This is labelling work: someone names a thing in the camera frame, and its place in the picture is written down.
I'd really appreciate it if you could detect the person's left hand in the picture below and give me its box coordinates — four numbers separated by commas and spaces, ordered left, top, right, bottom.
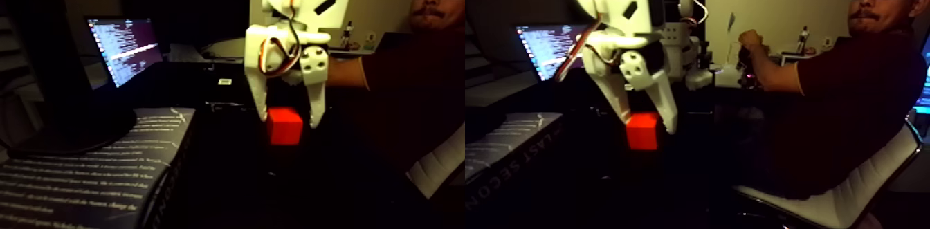
738, 28, 766, 59

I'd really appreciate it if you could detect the person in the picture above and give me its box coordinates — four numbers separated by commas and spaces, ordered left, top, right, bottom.
737, 0, 930, 202

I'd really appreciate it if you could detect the dark book with white lettering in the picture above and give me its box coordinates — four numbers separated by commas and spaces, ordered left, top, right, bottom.
0, 107, 197, 229

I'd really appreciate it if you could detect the red cube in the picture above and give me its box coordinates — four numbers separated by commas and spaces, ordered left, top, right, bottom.
266, 107, 304, 147

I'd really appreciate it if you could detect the white office chair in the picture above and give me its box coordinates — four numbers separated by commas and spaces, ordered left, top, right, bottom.
733, 121, 924, 229

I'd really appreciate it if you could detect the open laptop with lit screen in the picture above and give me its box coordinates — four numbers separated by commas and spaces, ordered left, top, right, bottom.
85, 16, 172, 90

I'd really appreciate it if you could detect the black box with white lettering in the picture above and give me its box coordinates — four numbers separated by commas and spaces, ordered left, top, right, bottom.
203, 98, 343, 126

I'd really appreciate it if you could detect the dark leader arm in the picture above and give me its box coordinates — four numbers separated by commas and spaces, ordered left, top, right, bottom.
737, 42, 761, 90

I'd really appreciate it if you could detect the laptop with blue screen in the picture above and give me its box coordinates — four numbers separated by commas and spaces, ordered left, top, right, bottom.
917, 34, 930, 115

